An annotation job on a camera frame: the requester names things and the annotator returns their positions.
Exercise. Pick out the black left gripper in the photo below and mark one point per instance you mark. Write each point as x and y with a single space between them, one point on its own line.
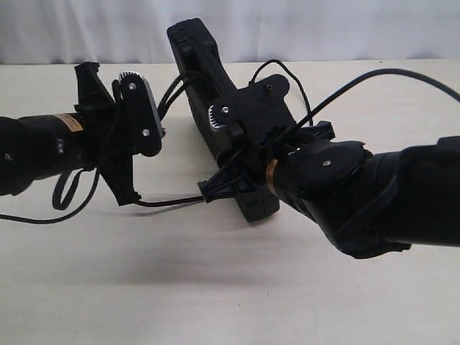
111 141

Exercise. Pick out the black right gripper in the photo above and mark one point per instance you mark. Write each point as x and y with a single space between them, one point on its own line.
249 162

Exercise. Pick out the black plastic carrying case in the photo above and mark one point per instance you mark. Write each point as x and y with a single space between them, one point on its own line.
196 54

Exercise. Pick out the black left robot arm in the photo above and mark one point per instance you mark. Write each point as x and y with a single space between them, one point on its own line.
41 146

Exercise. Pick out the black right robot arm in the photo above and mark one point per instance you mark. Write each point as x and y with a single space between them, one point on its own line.
366 204

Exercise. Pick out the white backdrop curtain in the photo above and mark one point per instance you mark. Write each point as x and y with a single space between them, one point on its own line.
44 32

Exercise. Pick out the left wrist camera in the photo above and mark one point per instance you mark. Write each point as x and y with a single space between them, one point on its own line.
143 116

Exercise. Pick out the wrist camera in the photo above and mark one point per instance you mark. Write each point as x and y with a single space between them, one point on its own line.
143 116
258 109

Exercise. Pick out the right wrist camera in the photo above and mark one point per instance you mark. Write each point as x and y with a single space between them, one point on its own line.
258 109

